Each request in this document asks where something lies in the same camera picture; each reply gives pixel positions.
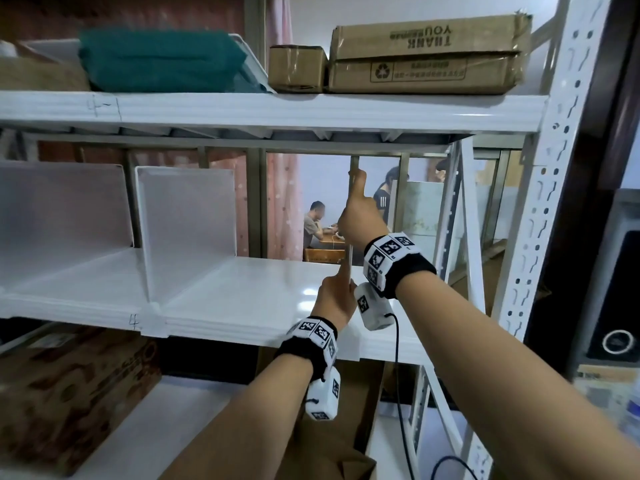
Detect person's left hand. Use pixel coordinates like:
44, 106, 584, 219
309, 262, 359, 331

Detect person's right hand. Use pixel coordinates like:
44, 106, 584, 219
337, 168, 391, 245

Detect white plastic divider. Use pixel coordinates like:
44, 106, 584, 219
0, 162, 135, 291
337, 154, 362, 363
135, 166, 239, 338

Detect white metal shelving rack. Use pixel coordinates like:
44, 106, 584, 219
0, 0, 613, 480

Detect person's right forearm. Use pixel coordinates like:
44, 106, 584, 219
397, 274, 640, 480

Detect person's left forearm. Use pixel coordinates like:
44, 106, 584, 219
172, 354, 315, 480

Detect wooden table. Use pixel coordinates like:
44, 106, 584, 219
303, 229, 349, 264

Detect white foam boxes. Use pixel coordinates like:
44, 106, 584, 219
389, 179, 463, 271

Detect black wristband with markers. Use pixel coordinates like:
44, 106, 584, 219
273, 317, 340, 383
362, 232, 439, 301

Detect pink dotted curtain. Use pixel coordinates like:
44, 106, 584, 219
0, 0, 303, 261

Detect plain brown cardboard box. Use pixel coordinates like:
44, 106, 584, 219
257, 347, 386, 453

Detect steel framed glass partition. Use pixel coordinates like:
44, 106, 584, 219
0, 139, 526, 265

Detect leaning brown cardboard box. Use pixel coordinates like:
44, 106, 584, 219
449, 239, 551, 315

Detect small taped cardboard box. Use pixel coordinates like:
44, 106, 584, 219
268, 44, 329, 94

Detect large printed cardboard box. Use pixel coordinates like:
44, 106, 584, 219
327, 13, 533, 95

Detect green plastic package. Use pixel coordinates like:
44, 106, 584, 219
79, 28, 271, 94

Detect white kiosk with black panel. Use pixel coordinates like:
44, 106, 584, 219
569, 187, 640, 425

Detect red printed cardboard box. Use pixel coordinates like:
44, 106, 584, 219
0, 324, 163, 475

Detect small handwritten cardboard box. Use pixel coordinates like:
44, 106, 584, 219
0, 42, 91, 92

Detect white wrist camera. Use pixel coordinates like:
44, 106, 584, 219
305, 367, 343, 422
353, 282, 396, 331

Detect black camera cable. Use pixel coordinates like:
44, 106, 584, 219
387, 312, 481, 480

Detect dark wooden frame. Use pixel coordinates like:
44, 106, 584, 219
525, 0, 640, 365

